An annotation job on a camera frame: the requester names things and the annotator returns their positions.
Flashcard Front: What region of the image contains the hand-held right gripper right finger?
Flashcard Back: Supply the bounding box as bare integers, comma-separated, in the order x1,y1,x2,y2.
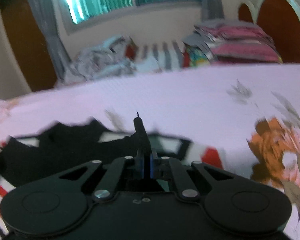
150,152,234,203

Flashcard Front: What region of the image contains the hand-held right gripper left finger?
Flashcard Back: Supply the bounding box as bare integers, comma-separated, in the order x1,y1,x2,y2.
59,150,143,202

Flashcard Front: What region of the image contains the striped knit sweater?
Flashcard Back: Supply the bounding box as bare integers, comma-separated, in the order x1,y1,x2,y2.
0,110,226,238

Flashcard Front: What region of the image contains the pile of crumpled clothes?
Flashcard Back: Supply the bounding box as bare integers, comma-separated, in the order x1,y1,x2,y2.
57,35,138,85

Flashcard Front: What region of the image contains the pink floral bed sheet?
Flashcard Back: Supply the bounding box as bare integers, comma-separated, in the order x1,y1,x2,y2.
0,64,300,240

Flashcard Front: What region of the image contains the grey white striped cloth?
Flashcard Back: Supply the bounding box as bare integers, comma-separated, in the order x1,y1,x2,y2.
135,41,188,72

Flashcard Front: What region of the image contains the colourful printed cloth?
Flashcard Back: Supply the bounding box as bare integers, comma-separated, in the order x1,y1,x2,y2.
184,42,213,67

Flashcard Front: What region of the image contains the stack of pink pillows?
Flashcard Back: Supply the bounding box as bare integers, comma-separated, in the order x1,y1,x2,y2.
194,21,283,65

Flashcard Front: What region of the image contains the grey curtain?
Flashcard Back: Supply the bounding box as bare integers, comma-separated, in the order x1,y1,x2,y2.
200,0,226,22
22,0,73,81

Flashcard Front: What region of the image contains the brown wooden door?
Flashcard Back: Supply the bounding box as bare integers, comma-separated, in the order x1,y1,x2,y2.
0,0,56,92

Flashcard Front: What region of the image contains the window with green glass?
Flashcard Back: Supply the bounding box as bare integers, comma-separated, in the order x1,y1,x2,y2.
49,0,203,35

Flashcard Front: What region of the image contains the scalloped red white headboard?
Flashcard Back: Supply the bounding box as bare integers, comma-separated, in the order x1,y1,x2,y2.
237,0,300,64

